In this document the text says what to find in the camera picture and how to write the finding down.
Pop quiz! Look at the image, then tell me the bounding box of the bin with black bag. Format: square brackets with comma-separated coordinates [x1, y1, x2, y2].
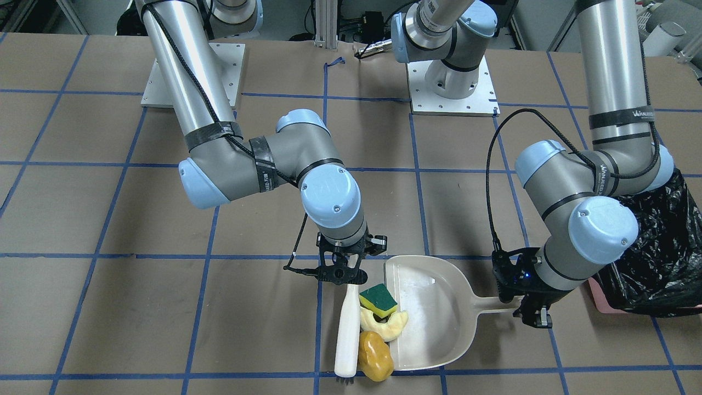
[593, 168, 701, 318]

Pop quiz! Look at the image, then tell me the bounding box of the white hand brush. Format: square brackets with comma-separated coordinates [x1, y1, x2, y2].
[334, 284, 361, 385]

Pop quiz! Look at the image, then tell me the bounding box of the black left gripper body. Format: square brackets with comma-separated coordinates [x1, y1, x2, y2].
[491, 247, 574, 329]

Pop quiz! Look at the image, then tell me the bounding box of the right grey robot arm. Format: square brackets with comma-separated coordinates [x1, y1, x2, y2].
[135, 1, 388, 285]

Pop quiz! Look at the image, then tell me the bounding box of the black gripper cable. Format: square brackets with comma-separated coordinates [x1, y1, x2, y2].
[485, 109, 661, 253]

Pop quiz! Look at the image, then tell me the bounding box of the aluminium frame post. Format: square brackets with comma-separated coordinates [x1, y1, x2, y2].
[313, 0, 340, 52]

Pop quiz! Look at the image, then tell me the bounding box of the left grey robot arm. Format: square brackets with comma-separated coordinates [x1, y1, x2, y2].
[390, 1, 674, 328]

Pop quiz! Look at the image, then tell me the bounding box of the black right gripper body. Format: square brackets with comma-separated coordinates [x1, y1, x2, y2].
[315, 233, 388, 285]

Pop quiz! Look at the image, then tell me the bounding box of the green yellow sponge piece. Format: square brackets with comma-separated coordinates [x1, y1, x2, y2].
[359, 284, 397, 319]

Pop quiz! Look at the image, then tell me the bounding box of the beige plastic dustpan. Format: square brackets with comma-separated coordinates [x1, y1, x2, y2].
[384, 255, 520, 371]

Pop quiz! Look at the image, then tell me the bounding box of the pale apple slice toy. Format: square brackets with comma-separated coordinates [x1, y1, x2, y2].
[359, 307, 409, 342]

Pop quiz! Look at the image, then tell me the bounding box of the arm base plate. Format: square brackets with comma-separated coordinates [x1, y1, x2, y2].
[406, 57, 501, 117]
[140, 43, 245, 109]

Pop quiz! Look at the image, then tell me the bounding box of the yellow toy potato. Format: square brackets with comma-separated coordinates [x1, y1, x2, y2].
[358, 331, 394, 382]

